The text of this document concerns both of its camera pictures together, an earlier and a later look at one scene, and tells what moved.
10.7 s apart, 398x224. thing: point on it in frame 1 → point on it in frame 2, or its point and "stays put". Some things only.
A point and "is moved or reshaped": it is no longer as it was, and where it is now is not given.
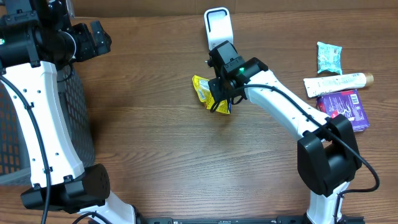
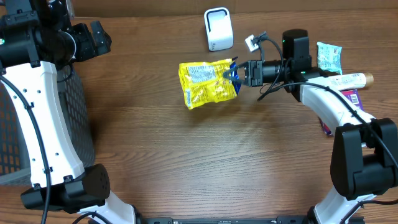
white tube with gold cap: (318, 86) stays put
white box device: (218, 25) stays put
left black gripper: (91, 48) stays put
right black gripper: (221, 96) → (252, 79)
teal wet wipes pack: (329, 57) stays put
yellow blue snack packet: (204, 93) is moved or reshaped
